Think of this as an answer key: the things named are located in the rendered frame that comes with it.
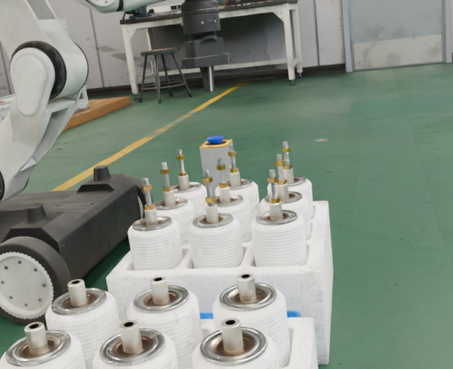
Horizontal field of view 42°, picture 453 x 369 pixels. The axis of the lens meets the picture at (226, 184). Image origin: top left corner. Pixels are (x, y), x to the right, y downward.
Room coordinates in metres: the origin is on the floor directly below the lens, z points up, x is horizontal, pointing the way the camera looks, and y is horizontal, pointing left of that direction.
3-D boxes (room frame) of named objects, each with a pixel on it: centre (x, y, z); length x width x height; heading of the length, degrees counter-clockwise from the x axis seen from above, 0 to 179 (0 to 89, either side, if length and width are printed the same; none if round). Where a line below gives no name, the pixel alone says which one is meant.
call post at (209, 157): (1.43, 0.01, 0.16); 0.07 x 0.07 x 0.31; 77
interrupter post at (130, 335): (0.60, 0.13, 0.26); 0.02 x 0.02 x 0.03
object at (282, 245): (0.99, -0.08, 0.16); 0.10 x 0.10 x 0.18
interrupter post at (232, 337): (0.58, 0.01, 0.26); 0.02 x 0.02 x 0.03
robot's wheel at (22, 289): (1.21, 0.47, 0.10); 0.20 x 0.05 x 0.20; 74
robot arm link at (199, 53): (1.43, 0.01, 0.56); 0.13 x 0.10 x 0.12; 119
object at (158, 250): (1.05, 0.15, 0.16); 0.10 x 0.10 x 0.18
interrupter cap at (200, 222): (1.02, 0.03, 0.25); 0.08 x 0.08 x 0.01
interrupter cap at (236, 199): (1.13, 0.01, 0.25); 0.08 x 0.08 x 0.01
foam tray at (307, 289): (1.13, 0.01, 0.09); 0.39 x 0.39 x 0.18; 77
